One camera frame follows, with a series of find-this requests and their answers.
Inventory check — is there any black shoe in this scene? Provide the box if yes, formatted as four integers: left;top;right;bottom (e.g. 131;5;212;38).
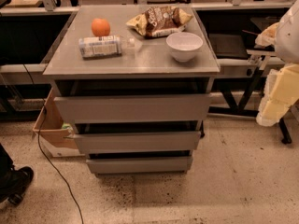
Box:
0;166;34;205

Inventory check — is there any grey top drawer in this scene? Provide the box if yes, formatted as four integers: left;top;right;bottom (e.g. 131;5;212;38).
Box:
54;94;211;124

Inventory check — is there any white bowl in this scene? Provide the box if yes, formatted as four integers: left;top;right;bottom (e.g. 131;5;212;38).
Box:
166;32;204;63

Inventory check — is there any grey drawer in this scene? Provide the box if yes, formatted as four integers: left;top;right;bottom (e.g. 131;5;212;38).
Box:
54;94;211;124
86;156;192;174
73;132;200;154

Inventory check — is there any grey bottom drawer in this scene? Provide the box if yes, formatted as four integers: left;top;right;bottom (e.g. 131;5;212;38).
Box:
86;156;192;174

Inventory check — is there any grey drawer cabinet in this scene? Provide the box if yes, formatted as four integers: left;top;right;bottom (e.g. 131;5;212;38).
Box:
42;5;221;175

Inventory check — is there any plastic water bottle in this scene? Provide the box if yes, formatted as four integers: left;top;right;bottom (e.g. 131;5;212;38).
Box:
78;35;135;59

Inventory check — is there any brown yellow chip bag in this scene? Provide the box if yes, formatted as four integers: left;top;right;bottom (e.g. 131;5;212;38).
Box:
126;6;193;38

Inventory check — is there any black chair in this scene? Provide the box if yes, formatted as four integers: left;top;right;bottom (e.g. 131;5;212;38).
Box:
207;16;293;145

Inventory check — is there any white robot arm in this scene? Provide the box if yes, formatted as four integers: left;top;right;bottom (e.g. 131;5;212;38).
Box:
255;0;299;127

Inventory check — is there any black floor cable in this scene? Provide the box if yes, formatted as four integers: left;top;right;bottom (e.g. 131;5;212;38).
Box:
22;63;85;224

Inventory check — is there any orange fruit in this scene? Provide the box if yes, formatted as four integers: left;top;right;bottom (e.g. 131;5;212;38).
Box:
92;19;110;36

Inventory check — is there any grey middle drawer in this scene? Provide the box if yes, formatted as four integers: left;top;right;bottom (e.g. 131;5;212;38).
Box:
73;132;200;154

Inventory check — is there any cardboard box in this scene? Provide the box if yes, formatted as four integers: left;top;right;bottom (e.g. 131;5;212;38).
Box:
33;91;80;157

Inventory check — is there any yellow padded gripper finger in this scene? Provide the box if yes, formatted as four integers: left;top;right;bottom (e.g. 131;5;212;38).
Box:
256;63;299;127

